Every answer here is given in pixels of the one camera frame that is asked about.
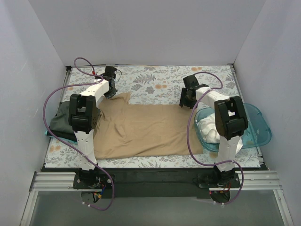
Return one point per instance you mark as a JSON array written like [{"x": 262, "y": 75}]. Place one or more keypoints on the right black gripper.
[{"x": 185, "y": 99}]

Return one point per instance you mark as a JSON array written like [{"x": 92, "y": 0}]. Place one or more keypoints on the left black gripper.
[{"x": 111, "y": 90}]

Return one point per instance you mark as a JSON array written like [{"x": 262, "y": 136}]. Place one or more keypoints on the tan t shirt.
[{"x": 127, "y": 130}]

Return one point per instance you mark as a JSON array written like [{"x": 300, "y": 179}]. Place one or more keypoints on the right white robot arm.
[{"x": 230, "y": 121}]

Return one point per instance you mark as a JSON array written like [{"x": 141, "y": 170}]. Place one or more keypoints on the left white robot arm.
[{"x": 84, "y": 115}]

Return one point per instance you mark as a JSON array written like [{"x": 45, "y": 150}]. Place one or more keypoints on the white t shirt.
[{"x": 206, "y": 130}]

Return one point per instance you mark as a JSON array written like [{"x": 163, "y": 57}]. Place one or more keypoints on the floral table cloth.
[{"x": 152, "y": 85}]

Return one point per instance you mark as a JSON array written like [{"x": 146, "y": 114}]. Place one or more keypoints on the dark grey folded t shirt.
[{"x": 60, "y": 123}]

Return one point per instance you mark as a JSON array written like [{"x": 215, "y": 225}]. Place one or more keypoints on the black folded t shirt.
[{"x": 61, "y": 135}]

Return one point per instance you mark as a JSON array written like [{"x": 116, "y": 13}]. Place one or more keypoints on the teal folded t shirt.
[{"x": 61, "y": 138}]

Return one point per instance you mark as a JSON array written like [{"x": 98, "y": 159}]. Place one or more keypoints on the teal plastic basket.
[{"x": 257, "y": 134}]

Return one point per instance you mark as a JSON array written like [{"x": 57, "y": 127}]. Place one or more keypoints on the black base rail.
[{"x": 153, "y": 182}]

